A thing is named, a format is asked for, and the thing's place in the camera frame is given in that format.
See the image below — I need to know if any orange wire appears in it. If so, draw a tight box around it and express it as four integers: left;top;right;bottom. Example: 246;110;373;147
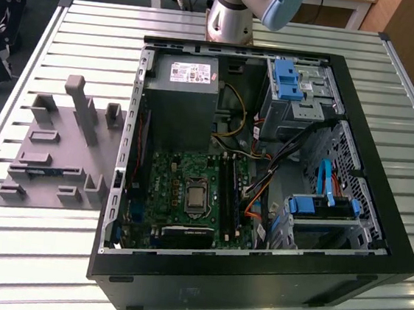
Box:
242;168;273;222

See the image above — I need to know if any hard disk in blue carrier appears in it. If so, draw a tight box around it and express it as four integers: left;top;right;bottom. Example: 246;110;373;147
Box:
285;191;362;226

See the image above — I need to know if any grey power supply unit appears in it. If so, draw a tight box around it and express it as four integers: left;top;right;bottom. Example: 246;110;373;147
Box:
138;49;225;157

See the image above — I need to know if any blue drive bay latch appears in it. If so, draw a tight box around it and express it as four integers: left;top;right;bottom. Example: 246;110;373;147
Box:
271;60;309;102

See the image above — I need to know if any black PC case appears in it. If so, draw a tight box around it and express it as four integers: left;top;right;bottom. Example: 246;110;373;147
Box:
83;29;414;310

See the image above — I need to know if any green motherboard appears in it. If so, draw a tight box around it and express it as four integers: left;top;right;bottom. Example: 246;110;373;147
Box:
117;142;267;261

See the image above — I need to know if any silver CPU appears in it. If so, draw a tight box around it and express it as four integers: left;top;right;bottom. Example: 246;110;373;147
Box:
186;180;209;208

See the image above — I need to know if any CPU socket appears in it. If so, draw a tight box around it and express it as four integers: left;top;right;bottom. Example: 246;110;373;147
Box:
180;175;214;221

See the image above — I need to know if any grey parts rack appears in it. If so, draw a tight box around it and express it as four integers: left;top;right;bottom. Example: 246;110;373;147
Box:
0;67;131;220

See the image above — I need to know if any blue RAM stick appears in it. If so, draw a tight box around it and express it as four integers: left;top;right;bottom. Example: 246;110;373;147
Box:
7;162;83;183

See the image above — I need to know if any black graphics card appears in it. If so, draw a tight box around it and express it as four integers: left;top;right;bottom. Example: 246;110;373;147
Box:
148;219;217;253

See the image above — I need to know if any black RAM slot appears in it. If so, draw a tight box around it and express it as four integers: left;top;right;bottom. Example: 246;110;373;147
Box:
212;152;238;240

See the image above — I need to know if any red flat cable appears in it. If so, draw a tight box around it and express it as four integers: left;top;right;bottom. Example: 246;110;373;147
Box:
328;173;345;200

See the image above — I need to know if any metal drive cage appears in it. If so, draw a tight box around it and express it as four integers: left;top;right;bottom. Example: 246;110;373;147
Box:
256;55;351;149
267;191;391;262

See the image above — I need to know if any blue flat cable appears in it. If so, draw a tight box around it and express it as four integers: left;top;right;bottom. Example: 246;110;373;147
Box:
315;158;340;208

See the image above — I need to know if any yellow wire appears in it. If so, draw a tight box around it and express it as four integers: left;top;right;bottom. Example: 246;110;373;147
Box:
211;81;250;142

